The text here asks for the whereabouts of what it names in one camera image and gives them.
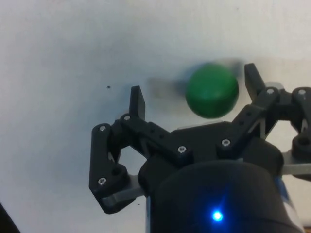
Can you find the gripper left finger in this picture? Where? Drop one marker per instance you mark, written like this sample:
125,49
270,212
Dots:
104,157

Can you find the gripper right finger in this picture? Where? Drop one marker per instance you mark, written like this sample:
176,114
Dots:
252,114

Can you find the green ball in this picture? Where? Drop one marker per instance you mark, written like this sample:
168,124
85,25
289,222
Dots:
211,93

